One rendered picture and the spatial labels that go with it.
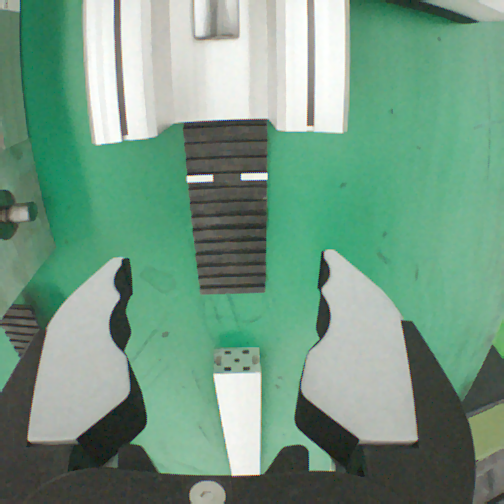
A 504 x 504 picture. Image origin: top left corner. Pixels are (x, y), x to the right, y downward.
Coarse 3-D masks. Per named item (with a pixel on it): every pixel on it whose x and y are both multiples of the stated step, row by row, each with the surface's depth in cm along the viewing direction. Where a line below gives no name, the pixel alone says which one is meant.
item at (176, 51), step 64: (128, 0) 8; (192, 0) 12; (256, 0) 12; (320, 0) 9; (128, 64) 10; (192, 64) 13; (256, 64) 13; (320, 64) 10; (128, 128) 11; (320, 128) 11
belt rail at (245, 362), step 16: (224, 352) 28; (240, 352) 28; (256, 352) 28; (224, 368) 27; (240, 368) 26; (256, 368) 26; (224, 384) 27; (240, 384) 27; (256, 384) 27; (224, 400) 28; (240, 400) 28; (256, 400) 28; (224, 416) 29; (240, 416) 30; (256, 416) 30; (224, 432) 31; (240, 432) 31; (256, 432) 32; (240, 448) 34; (256, 448) 34; (240, 464) 36; (256, 464) 37
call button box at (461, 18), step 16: (384, 0) 14; (400, 0) 14; (416, 0) 13; (432, 0) 12; (448, 0) 11; (464, 0) 10; (480, 0) 10; (496, 0) 9; (448, 16) 14; (464, 16) 13; (480, 16) 12; (496, 16) 11
